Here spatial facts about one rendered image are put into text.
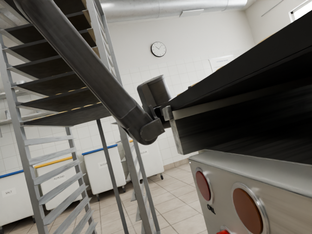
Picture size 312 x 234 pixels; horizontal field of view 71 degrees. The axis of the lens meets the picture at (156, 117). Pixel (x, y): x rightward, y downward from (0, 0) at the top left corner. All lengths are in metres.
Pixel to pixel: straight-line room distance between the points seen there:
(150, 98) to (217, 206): 0.32
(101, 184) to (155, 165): 0.87
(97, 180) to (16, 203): 1.09
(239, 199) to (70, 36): 0.40
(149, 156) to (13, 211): 2.00
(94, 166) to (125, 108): 3.04
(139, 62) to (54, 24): 4.04
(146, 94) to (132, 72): 3.90
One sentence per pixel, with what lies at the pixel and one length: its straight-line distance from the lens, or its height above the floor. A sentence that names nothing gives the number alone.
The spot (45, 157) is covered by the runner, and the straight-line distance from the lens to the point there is 1.27.
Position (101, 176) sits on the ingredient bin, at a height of 0.36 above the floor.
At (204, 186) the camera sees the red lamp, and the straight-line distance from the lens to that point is 0.24.
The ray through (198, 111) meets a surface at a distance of 0.30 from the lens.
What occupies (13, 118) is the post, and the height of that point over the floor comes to 1.08.
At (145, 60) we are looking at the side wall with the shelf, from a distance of 4.52.
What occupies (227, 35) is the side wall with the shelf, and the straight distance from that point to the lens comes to 5.56.
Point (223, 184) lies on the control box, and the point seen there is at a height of 0.82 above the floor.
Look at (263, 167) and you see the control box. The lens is 0.18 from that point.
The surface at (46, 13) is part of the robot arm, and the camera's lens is 0.48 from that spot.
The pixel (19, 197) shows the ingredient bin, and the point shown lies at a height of 0.42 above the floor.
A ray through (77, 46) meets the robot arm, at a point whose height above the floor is 1.07.
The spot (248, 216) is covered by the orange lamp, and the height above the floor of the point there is 0.81.
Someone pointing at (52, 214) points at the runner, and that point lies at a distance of 1.25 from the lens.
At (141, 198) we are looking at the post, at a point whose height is 0.59.
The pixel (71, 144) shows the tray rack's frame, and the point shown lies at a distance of 1.70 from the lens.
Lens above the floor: 0.89
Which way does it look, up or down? 2 degrees up
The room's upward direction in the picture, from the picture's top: 15 degrees counter-clockwise
